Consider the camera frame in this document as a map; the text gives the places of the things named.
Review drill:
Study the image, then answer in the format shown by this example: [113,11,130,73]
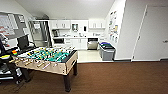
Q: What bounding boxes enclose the white base cabinet doors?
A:
[70,37,89,51]

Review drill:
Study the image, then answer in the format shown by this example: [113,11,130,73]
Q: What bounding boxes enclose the white drawer stack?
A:
[63,37,72,49]
[98,36,108,44]

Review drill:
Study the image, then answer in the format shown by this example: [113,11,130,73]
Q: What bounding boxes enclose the blue lidded bin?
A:
[99,41,113,48]

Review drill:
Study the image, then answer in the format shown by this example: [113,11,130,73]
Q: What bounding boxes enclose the grey trash bin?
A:
[99,45,117,62]

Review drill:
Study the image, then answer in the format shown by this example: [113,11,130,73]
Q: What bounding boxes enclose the built-in black microwave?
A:
[53,37,65,45]

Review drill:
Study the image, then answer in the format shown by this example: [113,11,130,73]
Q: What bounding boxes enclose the black coffee machine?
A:
[51,29,61,38]

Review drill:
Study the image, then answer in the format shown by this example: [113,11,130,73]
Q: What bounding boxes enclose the green foosball table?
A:
[14,45,79,93]

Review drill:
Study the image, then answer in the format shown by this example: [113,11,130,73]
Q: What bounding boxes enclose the stainless steel refrigerator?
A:
[28,18,51,48]

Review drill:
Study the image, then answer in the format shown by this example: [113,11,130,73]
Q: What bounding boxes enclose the grey pin board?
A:
[0,11,30,40]

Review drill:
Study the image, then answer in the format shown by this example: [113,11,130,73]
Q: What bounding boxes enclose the white wall cabinet door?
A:
[100,18,107,30]
[94,18,102,30]
[88,18,96,30]

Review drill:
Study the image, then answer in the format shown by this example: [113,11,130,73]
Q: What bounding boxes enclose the white wall cabinet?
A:
[49,19,72,31]

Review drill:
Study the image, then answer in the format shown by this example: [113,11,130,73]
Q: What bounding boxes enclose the wall poster board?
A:
[108,9,120,44]

